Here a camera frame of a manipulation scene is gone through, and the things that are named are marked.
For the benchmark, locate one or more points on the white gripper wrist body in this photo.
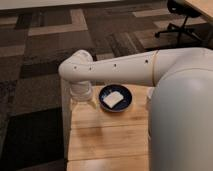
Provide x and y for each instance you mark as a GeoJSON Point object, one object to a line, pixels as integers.
{"type": "Point", "coordinates": [81, 92]}

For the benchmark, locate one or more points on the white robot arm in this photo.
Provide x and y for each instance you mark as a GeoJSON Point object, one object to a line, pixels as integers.
{"type": "Point", "coordinates": [181, 107]}

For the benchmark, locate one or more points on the white ceramic cup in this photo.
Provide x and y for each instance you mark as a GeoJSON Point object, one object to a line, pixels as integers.
{"type": "Point", "coordinates": [149, 97]}

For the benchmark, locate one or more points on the dark blue plate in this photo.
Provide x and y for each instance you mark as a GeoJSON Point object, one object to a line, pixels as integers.
{"type": "Point", "coordinates": [123, 104]}

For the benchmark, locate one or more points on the wooden desk corner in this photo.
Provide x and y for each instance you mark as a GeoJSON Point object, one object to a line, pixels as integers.
{"type": "Point", "coordinates": [205, 7]}

